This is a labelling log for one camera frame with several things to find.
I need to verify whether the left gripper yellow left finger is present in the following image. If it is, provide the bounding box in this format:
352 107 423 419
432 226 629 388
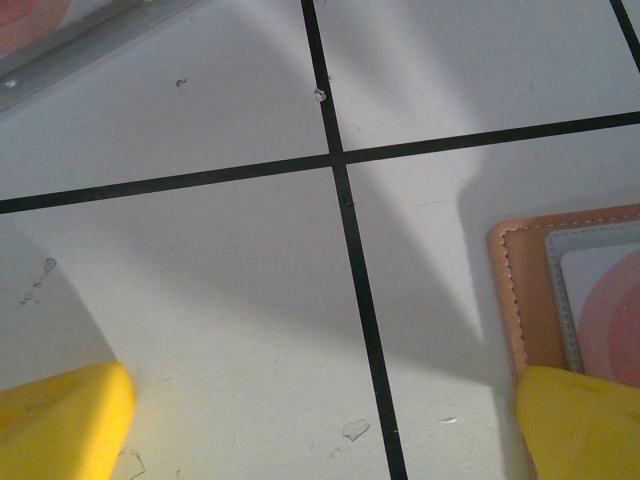
0 362 137 480

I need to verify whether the red circle credit card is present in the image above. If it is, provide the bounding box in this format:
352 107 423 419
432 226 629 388
559 243 640 390
0 0 71 57

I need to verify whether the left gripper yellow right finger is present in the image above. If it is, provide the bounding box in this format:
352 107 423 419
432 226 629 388
514 365 640 480

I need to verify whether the copper framed glass tray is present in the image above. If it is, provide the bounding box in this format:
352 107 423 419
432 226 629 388
486 202 640 480

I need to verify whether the clear acrylic card box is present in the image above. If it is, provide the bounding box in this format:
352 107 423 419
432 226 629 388
0 0 204 112

